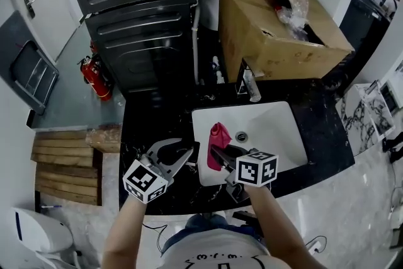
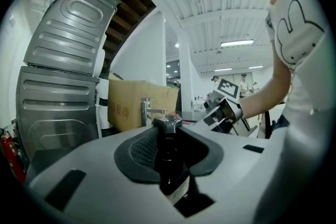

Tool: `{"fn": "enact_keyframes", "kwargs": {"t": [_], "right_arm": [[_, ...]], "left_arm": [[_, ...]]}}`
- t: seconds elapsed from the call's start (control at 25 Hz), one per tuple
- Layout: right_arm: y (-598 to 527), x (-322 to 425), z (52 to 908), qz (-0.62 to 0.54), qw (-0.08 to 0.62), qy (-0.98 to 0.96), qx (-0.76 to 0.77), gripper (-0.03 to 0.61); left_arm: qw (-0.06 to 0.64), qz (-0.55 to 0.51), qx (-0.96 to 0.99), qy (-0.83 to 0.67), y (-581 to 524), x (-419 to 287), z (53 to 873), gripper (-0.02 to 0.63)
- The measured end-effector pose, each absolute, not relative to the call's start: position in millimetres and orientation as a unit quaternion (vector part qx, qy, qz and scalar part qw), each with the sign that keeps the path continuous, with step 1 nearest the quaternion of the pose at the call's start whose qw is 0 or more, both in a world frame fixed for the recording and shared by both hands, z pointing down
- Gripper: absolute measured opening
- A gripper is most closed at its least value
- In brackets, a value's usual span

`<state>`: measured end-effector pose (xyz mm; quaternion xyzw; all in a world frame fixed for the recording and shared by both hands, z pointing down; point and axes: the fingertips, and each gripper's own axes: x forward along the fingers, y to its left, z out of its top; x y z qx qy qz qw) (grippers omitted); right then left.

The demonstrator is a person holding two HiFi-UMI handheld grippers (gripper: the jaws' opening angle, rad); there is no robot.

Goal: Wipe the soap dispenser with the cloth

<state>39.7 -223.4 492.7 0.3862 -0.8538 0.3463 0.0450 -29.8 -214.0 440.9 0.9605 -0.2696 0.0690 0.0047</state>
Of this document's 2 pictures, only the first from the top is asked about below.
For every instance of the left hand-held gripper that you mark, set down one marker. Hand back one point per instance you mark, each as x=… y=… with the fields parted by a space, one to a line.
x=145 y=181

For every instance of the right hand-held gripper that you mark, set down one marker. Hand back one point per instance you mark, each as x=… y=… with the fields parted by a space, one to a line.
x=256 y=168

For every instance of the red cloth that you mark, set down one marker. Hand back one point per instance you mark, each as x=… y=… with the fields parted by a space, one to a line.
x=218 y=135

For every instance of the person's right forearm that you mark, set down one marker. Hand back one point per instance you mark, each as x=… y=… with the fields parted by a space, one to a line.
x=277 y=223

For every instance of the person's left forearm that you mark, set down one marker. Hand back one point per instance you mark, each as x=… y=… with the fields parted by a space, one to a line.
x=124 y=230

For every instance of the chrome sink drain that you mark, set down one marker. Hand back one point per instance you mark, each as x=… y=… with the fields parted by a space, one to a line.
x=241 y=136

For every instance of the white rectangular sink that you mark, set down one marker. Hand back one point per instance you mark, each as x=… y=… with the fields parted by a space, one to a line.
x=270 y=129

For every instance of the chrome faucet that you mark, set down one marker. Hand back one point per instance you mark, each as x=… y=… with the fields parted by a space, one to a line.
x=248 y=82

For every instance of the wooden block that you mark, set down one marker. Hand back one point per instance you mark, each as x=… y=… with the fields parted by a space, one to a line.
x=104 y=138

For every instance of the small white bottles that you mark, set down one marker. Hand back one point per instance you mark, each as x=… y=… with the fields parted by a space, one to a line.
x=218 y=70

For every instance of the person's torso in white shirt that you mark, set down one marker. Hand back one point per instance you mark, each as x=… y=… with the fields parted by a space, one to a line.
x=220 y=249

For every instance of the white pipe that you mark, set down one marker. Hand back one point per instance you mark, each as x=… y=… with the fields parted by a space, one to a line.
x=196 y=47

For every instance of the red fire extinguisher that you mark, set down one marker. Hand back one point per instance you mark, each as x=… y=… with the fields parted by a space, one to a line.
x=96 y=78

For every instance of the wooden pallet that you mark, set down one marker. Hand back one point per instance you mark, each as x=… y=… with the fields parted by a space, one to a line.
x=66 y=167

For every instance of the brown cardboard box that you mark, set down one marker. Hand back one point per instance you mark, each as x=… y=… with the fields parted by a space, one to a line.
x=252 y=28

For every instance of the marble sample tiles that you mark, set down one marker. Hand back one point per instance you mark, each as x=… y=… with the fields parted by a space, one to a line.
x=362 y=116

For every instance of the blue pen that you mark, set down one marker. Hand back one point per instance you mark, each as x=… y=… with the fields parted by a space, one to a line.
x=50 y=206

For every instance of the clear plastic wrap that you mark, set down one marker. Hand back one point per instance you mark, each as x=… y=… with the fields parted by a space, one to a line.
x=294 y=6

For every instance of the white toilet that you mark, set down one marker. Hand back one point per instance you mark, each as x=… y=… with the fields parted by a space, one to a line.
x=37 y=233

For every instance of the grey metal frame tray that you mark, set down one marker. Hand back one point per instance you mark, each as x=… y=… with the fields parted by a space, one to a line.
x=34 y=75

